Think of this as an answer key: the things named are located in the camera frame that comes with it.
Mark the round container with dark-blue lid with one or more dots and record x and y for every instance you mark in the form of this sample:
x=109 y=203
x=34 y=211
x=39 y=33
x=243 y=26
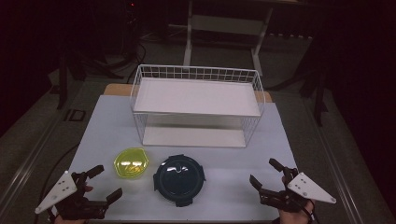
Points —
x=179 y=180

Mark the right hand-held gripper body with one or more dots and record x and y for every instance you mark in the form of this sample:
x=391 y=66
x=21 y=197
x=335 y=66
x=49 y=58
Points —
x=308 y=188

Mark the person's left hand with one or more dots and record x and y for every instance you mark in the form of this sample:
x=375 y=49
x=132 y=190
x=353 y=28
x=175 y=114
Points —
x=88 y=188

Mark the dark device with red light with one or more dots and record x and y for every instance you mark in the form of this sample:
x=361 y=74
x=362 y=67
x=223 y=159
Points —
x=132 y=4

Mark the dark floor socket plate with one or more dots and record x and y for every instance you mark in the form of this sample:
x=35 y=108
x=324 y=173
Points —
x=74 y=115

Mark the person's right hand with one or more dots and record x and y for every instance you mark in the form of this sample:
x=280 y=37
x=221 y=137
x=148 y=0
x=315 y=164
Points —
x=293 y=217

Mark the small yellow-green plastic container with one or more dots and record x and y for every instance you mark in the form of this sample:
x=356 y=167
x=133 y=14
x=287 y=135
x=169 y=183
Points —
x=130 y=163

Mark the black metal stand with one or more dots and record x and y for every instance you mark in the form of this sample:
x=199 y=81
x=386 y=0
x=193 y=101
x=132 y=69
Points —
x=63 y=87
x=318 y=102

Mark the pale table mat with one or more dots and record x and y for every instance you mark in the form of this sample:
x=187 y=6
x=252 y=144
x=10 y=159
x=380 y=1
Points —
x=224 y=193

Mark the metal floor rail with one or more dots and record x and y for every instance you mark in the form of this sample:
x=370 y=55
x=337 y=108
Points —
x=336 y=174
x=28 y=162

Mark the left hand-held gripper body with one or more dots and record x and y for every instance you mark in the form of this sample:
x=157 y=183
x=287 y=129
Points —
x=57 y=191

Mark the white metal desk frame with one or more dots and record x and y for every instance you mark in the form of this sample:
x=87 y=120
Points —
x=188 y=46

